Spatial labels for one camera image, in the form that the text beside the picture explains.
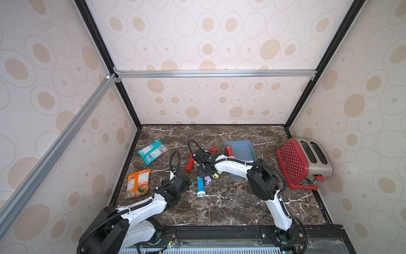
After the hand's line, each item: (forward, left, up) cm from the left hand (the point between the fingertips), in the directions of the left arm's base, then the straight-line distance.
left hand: (183, 179), depth 88 cm
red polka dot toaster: (+3, -63, +14) cm, 64 cm away
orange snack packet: (-3, +25, -2) cm, 25 cm away
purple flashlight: (0, -14, -1) cm, 14 cm away
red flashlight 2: (+10, -3, -2) cm, 11 cm away
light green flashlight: (+5, -19, -5) cm, 20 cm away
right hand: (+8, -14, -5) cm, 17 cm away
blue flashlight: (-7, -10, 0) cm, 13 cm away
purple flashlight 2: (+23, -18, -4) cm, 29 cm away
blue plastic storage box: (+24, -38, -5) cm, 45 cm away
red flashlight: (+21, -28, -2) cm, 35 cm away
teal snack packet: (+20, +22, -3) cm, 30 cm away
